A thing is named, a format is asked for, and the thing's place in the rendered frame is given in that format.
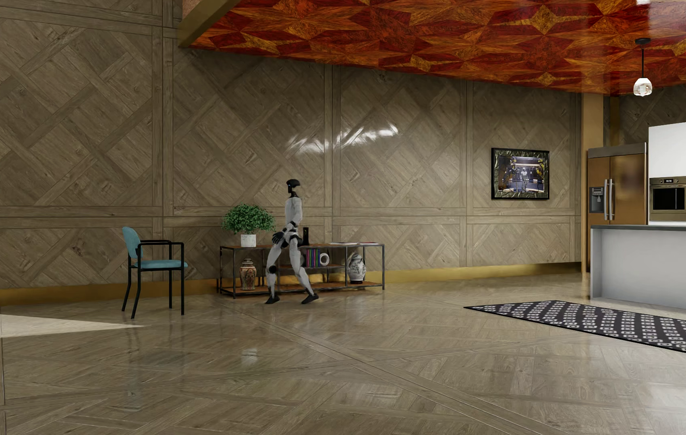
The flat books on shelf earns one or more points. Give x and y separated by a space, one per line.
352 243

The low wood metal console shelf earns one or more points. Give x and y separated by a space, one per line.
343 245

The white humanoid robot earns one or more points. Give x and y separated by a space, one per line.
292 217

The row of colourful books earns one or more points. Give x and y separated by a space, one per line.
312 258

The white blue ceramic vase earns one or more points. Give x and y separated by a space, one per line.
357 269

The green potted plant white pot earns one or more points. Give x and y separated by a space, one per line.
248 220

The brown patterned ceramic vase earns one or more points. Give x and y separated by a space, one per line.
248 275

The teal black-framed office chair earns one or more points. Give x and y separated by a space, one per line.
152 264

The bronze steel refrigerator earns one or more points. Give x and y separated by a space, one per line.
617 187

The black white patterned rug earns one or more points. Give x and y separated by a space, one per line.
614 323

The white kitchen island counter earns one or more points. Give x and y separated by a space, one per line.
660 266

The white glass pendant lamp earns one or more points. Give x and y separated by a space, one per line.
642 86

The framed dark wall picture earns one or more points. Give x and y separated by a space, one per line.
520 174

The built-in bronze wall oven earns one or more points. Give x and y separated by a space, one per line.
669 198

